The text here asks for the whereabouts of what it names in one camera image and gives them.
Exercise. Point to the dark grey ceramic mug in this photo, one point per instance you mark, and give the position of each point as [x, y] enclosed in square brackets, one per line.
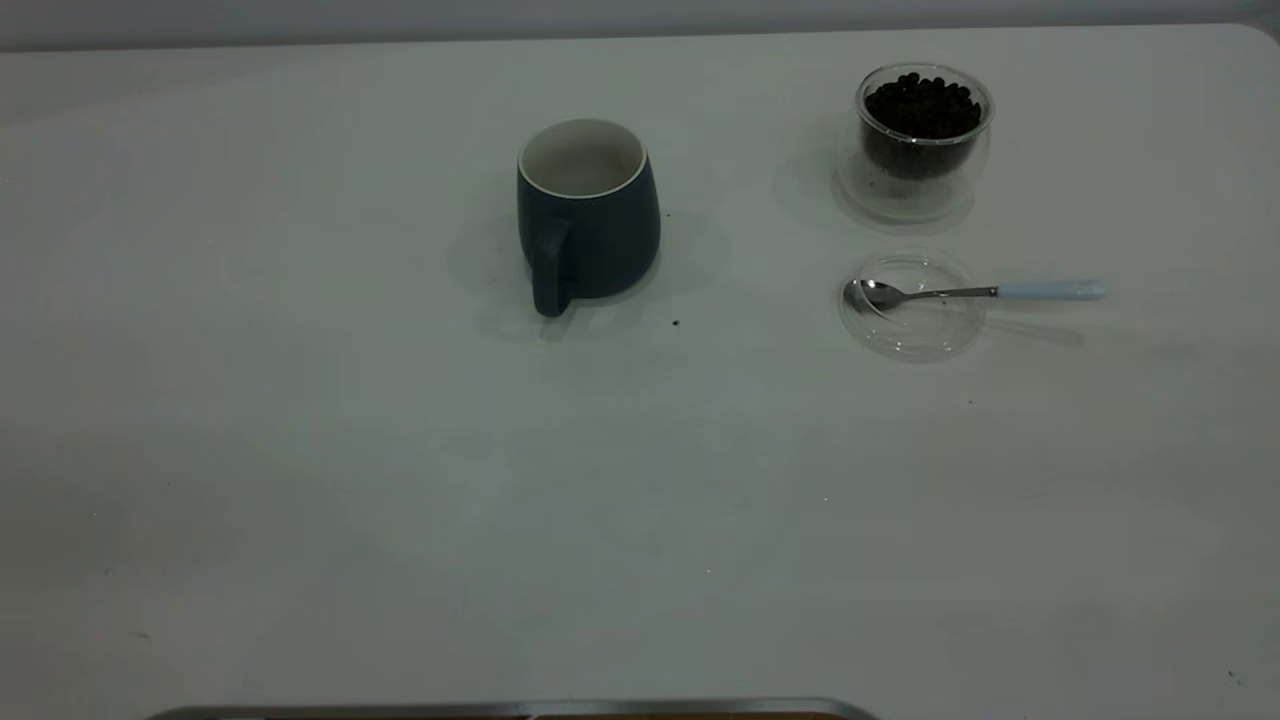
[610, 240]

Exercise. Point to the clear double-walled glass cup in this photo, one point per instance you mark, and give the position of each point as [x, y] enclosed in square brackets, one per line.
[915, 195]

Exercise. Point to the dark coffee beans pile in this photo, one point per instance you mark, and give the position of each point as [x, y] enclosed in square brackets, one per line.
[922, 115]

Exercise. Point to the clear round glass dish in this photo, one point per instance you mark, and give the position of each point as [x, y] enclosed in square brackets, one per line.
[915, 335]

